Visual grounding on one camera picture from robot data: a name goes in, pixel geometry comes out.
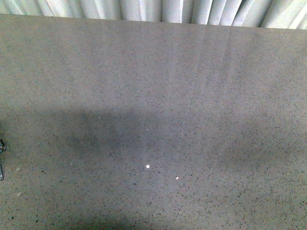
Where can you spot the white pleated curtain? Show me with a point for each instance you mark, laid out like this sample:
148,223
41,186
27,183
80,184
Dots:
282,14

